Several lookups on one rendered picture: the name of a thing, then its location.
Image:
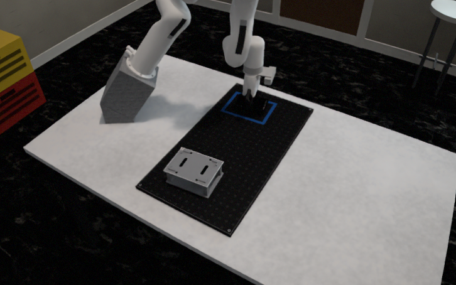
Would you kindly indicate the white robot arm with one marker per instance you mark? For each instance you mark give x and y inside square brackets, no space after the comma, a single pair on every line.
[175,17]

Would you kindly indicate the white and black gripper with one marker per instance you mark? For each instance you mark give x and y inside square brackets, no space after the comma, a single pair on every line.
[250,89]

